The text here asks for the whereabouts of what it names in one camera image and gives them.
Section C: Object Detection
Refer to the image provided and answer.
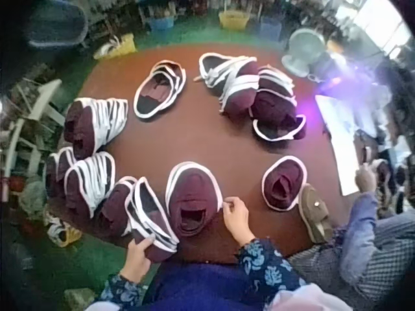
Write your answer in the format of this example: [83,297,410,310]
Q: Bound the person's left hand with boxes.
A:
[121,236,157,282]

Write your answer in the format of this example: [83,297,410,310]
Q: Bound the person's right hand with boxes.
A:
[221,196,257,248]

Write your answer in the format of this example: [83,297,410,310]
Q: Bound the stack of maroon shoe uppers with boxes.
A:
[63,97,129,160]
[261,155,309,212]
[64,151,117,219]
[45,146,77,199]
[124,177,180,262]
[96,176,137,239]
[165,161,225,241]
[252,114,307,142]
[198,52,261,115]
[133,59,187,119]
[249,65,298,122]

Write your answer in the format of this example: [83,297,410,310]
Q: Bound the olive brown shoe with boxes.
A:
[298,183,335,245]

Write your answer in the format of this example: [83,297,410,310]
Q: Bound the white paper sheet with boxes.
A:
[314,94,381,196]

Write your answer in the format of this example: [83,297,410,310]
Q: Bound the grey table fan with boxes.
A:
[281,28,326,70]

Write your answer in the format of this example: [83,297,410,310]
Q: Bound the blue plastic tub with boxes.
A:
[259,16,283,40]
[146,16,176,33]

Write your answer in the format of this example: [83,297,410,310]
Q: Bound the yellow plastic tub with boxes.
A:
[218,10,251,29]

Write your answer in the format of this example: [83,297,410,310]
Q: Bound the green cloth heap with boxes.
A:
[18,179,49,218]

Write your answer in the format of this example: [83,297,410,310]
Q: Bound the large blue basket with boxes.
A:
[25,2,89,49]

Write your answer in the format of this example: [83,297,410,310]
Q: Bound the yellow basket of white straps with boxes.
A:
[93,33,137,61]
[43,212,84,249]

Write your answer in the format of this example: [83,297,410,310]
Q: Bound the white frame rack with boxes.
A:
[5,78,67,178]

